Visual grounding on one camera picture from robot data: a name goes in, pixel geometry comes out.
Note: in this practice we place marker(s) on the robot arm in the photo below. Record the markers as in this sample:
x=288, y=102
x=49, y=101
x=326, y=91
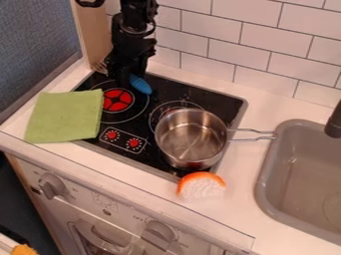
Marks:
x=135, y=13

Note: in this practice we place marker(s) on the toy stove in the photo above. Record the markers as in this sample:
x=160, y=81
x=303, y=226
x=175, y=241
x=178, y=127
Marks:
x=146, y=99

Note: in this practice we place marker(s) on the green cloth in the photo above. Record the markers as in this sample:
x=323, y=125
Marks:
x=64, y=116

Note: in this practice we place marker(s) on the blue fork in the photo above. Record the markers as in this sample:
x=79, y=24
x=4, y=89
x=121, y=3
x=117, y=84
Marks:
x=141, y=84

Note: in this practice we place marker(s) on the tap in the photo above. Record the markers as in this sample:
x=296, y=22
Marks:
x=334, y=124

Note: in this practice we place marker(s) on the silver pot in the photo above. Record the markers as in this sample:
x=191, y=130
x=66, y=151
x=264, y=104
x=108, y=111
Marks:
x=191, y=139

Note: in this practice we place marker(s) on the yellow toy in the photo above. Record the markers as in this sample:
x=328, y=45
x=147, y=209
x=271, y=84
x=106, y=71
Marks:
x=23, y=250

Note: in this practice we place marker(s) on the toy sink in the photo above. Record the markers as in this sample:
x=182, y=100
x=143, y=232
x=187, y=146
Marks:
x=302, y=179

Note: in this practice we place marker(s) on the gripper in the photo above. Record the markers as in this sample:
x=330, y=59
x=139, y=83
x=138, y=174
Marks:
x=129, y=54

